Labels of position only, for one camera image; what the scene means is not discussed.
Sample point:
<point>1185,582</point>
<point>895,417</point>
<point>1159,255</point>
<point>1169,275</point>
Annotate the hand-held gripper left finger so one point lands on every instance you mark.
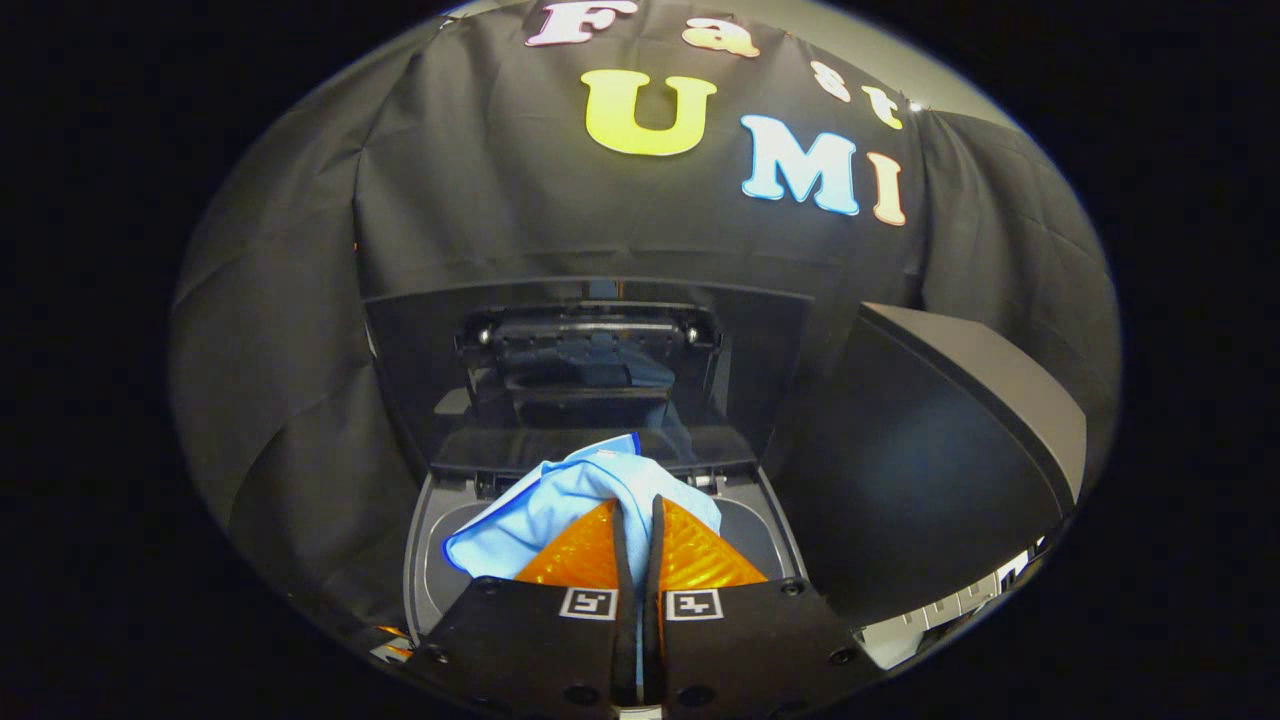
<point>625,600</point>

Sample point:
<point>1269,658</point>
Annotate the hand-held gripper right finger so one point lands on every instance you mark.
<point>655,600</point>

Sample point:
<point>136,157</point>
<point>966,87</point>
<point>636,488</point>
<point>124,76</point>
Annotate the light blue polo shirt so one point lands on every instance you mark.
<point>540,510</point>

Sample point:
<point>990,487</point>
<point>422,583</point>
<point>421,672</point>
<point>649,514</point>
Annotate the beige and black cabinet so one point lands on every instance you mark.
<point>920,470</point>

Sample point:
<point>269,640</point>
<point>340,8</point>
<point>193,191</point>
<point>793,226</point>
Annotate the black backdrop cloth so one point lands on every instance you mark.
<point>480,180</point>

